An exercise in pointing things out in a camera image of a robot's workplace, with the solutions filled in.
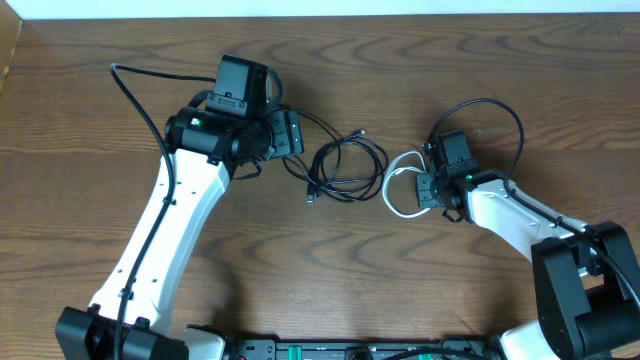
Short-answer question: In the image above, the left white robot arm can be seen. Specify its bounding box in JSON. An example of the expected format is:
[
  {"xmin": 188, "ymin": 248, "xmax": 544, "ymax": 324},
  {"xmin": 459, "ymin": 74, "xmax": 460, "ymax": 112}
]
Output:
[{"xmin": 55, "ymin": 106, "xmax": 304, "ymax": 359}]

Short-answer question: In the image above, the black usb cable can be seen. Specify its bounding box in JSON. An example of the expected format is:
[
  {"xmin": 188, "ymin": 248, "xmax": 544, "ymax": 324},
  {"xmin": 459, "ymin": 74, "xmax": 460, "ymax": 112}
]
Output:
[{"xmin": 269, "ymin": 105, "xmax": 390, "ymax": 205}]

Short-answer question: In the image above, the white usb cable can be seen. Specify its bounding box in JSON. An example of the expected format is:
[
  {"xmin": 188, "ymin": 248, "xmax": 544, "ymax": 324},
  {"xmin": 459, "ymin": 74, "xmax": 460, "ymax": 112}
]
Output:
[{"xmin": 381, "ymin": 150, "xmax": 432, "ymax": 220}]

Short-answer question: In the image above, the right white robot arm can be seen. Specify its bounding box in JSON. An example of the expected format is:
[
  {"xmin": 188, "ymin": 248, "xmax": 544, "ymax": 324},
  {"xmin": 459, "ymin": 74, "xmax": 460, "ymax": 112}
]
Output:
[{"xmin": 417, "ymin": 171, "xmax": 639, "ymax": 359}]

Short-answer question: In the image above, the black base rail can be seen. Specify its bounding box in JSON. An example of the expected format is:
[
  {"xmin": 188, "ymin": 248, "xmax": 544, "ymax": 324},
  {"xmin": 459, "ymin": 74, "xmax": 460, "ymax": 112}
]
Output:
[{"xmin": 184, "ymin": 326, "xmax": 501, "ymax": 360}]

